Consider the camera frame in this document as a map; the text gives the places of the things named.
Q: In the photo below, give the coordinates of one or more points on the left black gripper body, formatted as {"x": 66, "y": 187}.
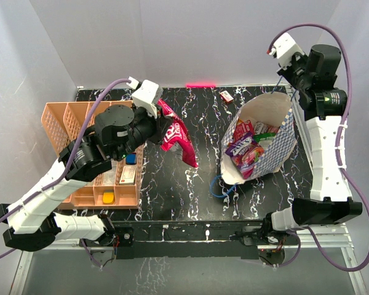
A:
{"x": 144, "y": 128}

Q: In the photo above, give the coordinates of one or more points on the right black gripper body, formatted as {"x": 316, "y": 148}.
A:
{"x": 294, "y": 74}

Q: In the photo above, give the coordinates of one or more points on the pink chips bag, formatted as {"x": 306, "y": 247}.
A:
{"x": 177, "y": 138}

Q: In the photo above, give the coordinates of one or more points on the blue checkered paper bag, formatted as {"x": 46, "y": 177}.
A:
{"x": 272, "y": 109}

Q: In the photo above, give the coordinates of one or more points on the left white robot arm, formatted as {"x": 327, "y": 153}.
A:
{"x": 33, "y": 222}

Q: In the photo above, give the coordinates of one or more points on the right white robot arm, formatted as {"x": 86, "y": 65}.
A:
{"x": 313, "y": 76}

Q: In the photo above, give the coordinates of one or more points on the purple candy bag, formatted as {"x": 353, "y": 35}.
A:
{"x": 244, "y": 153}

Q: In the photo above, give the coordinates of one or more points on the blue small block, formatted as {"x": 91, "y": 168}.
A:
{"x": 131, "y": 159}

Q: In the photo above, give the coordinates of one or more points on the pink tape strip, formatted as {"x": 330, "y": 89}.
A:
{"x": 200, "y": 85}

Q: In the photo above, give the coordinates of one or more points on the red white box in organizer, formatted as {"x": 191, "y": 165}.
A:
{"x": 128, "y": 175}

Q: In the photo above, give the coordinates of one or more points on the orange plastic desk organizer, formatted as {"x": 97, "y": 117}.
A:
{"x": 62, "y": 122}

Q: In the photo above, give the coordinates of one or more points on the red white small box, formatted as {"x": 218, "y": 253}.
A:
{"x": 226, "y": 96}

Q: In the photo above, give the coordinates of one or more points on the green snack packet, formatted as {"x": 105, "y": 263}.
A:
{"x": 264, "y": 139}

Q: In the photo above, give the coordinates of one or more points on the red snack packet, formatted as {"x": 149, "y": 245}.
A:
{"x": 243, "y": 128}

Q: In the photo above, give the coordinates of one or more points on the yellow sponge block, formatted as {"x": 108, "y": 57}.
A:
{"x": 108, "y": 198}

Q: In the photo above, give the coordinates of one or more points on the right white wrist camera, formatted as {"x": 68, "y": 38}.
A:
{"x": 284, "y": 46}

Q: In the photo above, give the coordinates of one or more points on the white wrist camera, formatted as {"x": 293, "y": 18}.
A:
{"x": 284, "y": 46}
{"x": 146, "y": 94}

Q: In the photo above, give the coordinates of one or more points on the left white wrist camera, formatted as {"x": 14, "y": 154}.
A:
{"x": 146, "y": 94}

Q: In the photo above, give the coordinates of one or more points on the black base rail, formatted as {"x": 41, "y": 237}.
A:
{"x": 195, "y": 239}

